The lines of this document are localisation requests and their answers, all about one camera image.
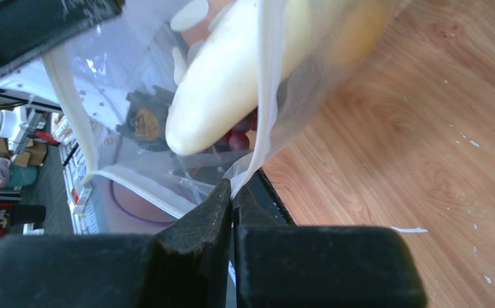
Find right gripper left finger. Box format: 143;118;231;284
0;180;232;307

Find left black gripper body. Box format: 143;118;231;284
0;0;124;78

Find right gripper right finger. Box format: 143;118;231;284
234;171;427;307

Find purple grape bunch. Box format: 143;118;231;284
213;109;258;153

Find clear polka dot zip bag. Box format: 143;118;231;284
42;1;402;218

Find white radish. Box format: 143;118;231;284
165;1;344;156

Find small yellow fruit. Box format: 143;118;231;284
322;1;395;66

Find background clutter shelves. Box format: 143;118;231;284
0;91;99;252

